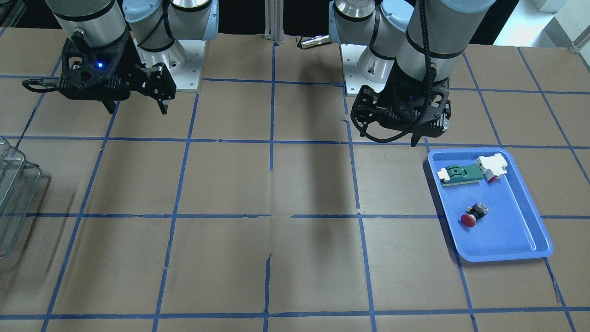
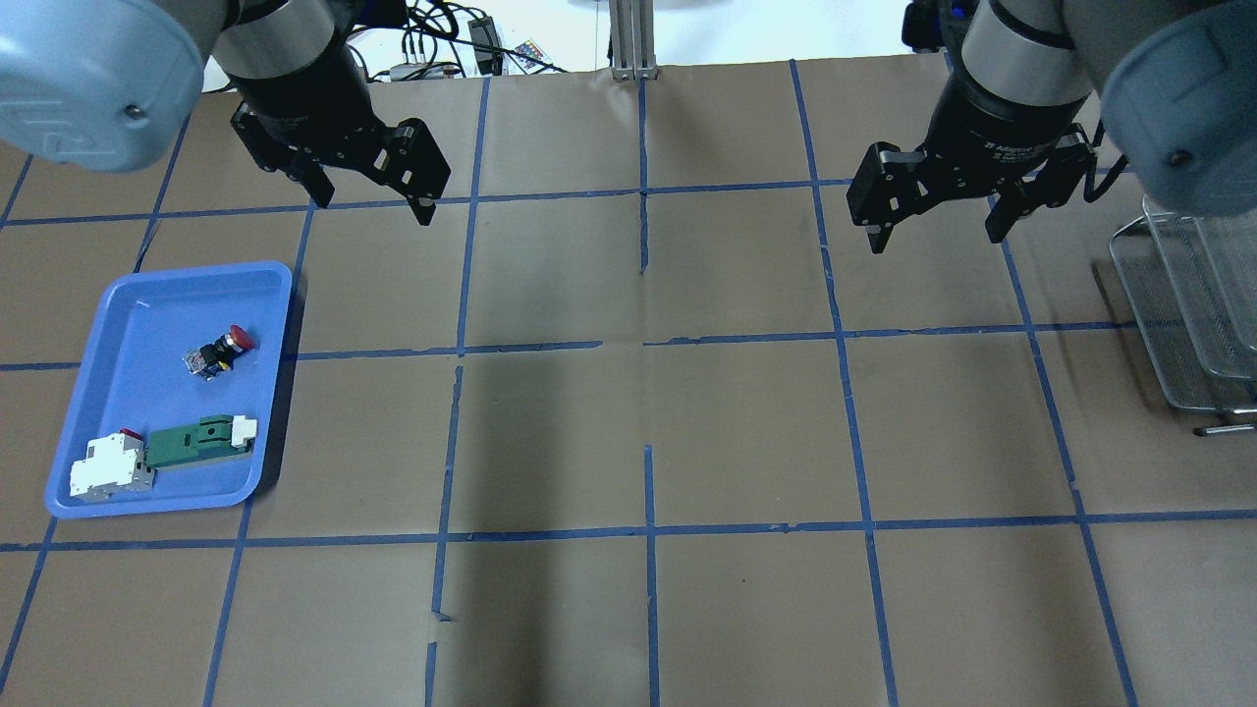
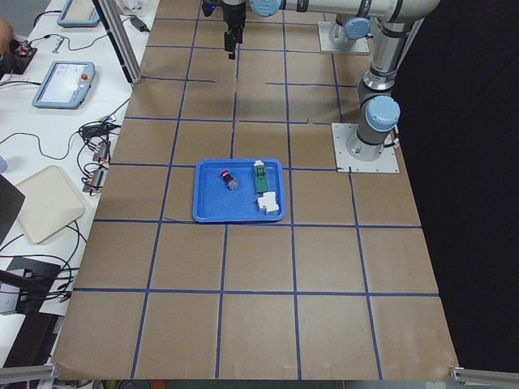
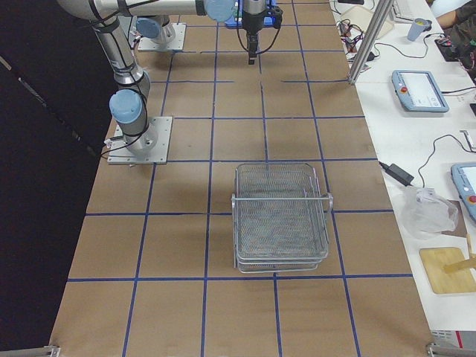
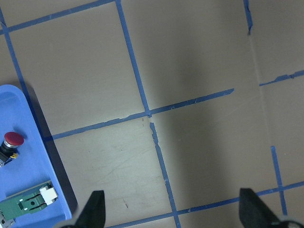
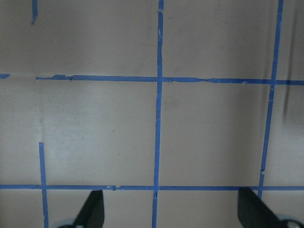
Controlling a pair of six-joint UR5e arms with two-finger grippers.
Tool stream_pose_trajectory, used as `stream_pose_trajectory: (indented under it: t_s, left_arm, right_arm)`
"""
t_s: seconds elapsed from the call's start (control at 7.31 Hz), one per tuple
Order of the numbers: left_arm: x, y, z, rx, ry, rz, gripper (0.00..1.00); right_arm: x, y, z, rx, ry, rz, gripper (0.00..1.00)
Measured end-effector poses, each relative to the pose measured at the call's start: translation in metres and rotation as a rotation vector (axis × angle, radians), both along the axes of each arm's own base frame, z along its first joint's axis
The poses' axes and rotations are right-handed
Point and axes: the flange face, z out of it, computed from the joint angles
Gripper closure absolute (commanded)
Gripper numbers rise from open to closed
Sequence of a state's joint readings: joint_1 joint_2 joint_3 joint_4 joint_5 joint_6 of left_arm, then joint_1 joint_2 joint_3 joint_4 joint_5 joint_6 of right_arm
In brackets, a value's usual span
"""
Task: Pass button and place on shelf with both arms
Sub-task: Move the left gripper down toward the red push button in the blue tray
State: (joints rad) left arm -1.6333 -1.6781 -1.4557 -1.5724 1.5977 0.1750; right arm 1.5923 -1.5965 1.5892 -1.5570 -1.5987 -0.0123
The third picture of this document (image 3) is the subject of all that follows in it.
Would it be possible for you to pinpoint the person's hand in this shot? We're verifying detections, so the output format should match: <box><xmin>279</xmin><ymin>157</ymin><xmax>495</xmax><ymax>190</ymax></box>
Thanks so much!
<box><xmin>0</xmin><ymin>17</ymin><xmax>14</xmax><ymax>55</ymax></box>

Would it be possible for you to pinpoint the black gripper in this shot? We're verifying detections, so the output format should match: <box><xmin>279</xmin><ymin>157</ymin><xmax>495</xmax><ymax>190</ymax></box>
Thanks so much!
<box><xmin>221</xmin><ymin>0</ymin><xmax>247</xmax><ymax>60</ymax></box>

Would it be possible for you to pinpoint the blue plastic tray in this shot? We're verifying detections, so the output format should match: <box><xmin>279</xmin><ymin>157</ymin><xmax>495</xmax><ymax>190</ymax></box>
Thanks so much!
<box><xmin>192</xmin><ymin>158</ymin><xmax>286</xmax><ymax>224</ymax></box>

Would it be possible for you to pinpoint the near blue teach pendant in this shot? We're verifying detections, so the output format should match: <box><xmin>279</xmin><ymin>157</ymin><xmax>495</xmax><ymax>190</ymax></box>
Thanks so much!
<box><xmin>32</xmin><ymin>61</ymin><xmax>96</xmax><ymax>109</ymax></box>

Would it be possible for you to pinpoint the left aluminium corner profile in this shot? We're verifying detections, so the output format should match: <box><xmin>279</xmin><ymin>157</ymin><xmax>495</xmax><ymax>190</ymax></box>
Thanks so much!
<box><xmin>1</xmin><ymin>364</ymin><xmax>59</xmax><ymax>384</ymax></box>

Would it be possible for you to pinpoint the right aluminium corner profile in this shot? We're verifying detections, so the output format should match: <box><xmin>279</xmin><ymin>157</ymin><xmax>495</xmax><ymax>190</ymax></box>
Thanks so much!
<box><xmin>449</xmin><ymin>366</ymin><xmax>519</xmax><ymax>388</ymax></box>

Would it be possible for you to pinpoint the beige plastic tray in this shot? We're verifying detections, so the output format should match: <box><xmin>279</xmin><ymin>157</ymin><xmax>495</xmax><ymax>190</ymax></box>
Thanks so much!
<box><xmin>15</xmin><ymin>165</ymin><xmax>86</xmax><ymax>244</ymax></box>

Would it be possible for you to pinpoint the black electronics box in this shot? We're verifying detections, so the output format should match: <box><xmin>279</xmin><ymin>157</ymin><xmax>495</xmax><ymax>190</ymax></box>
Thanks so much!
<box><xmin>1</xmin><ymin>39</ymin><xmax>37</xmax><ymax>76</ymax></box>

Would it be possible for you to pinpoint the white relay socket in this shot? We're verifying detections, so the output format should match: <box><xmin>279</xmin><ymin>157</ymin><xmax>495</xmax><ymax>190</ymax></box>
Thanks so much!
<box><xmin>255</xmin><ymin>191</ymin><xmax>280</xmax><ymax>215</ymax></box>

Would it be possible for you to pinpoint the black cable connector bundle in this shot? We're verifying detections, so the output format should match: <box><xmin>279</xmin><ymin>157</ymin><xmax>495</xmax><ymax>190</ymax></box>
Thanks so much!
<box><xmin>78</xmin><ymin>116</ymin><xmax>121</xmax><ymax>140</ymax></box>

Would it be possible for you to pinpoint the aluminium frame post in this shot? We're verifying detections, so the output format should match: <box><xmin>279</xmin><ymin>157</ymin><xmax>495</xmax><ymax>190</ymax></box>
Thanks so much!
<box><xmin>92</xmin><ymin>0</ymin><xmax>142</xmax><ymax>85</ymax></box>

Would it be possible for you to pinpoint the green terminal block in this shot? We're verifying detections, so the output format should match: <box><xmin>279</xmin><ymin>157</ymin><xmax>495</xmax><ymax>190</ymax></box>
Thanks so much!
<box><xmin>253</xmin><ymin>160</ymin><xmax>268</xmax><ymax>194</ymax></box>

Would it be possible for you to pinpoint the black camera stand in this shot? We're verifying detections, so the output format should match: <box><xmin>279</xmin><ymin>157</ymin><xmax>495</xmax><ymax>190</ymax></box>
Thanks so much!
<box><xmin>1</xmin><ymin>256</ymin><xmax>61</xmax><ymax>314</ymax></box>

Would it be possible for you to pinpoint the brown circuit module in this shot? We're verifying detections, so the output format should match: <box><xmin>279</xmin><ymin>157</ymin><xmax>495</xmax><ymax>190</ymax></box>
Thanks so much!
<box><xmin>92</xmin><ymin>139</ymin><xmax>111</xmax><ymax>162</ymax></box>
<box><xmin>83</xmin><ymin>169</ymin><xmax>105</xmax><ymax>195</ymax></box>

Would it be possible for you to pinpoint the aluminium corner profile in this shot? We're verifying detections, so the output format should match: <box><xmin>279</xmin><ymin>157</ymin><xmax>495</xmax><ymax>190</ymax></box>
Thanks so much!
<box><xmin>1</xmin><ymin>364</ymin><xmax>59</xmax><ymax>384</ymax></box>
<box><xmin>449</xmin><ymin>366</ymin><xmax>519</xmax><ymax>388</ymax></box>

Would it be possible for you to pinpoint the blue teach pendant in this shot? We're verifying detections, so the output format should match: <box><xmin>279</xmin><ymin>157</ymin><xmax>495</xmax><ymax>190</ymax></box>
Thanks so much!
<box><xmin>32</xmin><ymin>61</ymin><xmax>96</xmax><ymax>109</ymax></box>
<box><xmin>57</xmin><ymin>0</ymin><xmax>100</xmax><ymax>28</ymax></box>

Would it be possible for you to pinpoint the lower brown circuit module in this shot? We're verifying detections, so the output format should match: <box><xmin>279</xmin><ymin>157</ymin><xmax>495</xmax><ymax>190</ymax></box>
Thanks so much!
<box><xmin>83</xmin><ymin>169</ymin><xmax>105</xmax><ymax>195</ymax></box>

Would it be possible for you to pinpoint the red emergency push button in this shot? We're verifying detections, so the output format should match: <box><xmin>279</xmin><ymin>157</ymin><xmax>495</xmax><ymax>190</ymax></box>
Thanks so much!
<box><xmin>220</xmin><ymin>169</ymin><xmax>238</xmax><ymax>190</ymax></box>

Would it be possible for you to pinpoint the black cable on table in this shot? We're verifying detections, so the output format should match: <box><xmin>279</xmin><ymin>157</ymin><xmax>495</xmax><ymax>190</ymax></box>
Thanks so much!
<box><xmin>0</xmin><ymin>133</ymin><xmax>82</xmax><ymax>161</ymax></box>

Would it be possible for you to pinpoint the black power adapter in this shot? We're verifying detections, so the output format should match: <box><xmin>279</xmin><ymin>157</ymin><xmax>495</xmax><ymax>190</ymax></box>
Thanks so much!
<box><xmin>130</xmin><ymin>16</ymin><xmax>150</xmax><ymax>32</ymax></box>

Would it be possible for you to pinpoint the far blue teach pendant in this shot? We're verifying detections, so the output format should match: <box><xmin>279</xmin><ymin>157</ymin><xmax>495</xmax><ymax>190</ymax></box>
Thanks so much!
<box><xmin>57</xmin><ymin>0</ymin><xmax>100</xmax><ymax>28</ymax></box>

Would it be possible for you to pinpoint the upper brown circuit module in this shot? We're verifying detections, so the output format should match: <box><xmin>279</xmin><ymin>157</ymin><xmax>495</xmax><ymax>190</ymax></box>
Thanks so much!
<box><xmin>92</xmin><ymin>139</ymin><xmax>111</xmax><ymax>162</ymax></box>

